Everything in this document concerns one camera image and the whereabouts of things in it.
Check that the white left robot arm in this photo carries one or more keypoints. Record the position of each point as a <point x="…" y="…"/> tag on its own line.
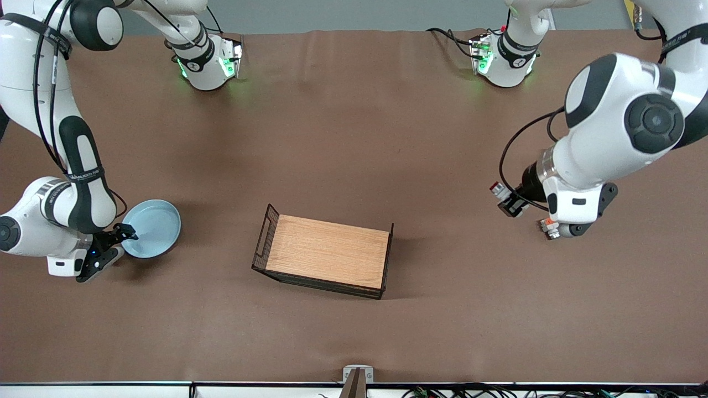
<point x="608" y="127"/>

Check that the white push button orange block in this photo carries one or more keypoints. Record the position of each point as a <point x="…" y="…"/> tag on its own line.
<point x="547" y="226"/>

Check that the white table edge rail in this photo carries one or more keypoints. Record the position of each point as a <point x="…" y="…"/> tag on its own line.
<point x="110" y="391"/>

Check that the light blue plate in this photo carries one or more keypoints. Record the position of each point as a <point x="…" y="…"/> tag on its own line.
<point x="155" y="229"/>

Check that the brown tapered pole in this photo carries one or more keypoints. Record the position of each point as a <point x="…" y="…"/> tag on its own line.
<point x="354" y="388"/>

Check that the grey metal bracket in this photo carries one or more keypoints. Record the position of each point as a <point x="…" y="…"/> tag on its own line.
<point x="347" y="371"/>

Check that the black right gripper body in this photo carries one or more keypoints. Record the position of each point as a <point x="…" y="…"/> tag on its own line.
<point x="106" y="239"/>

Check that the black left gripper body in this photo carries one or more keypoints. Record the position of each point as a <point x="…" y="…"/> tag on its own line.
<point x="530" y="184"/>

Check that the brown table cover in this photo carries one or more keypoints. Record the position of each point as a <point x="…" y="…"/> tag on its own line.
<point x="166" y="331"/>

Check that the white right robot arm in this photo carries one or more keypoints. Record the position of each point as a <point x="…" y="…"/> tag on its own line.
<point x="83" y="166"/>

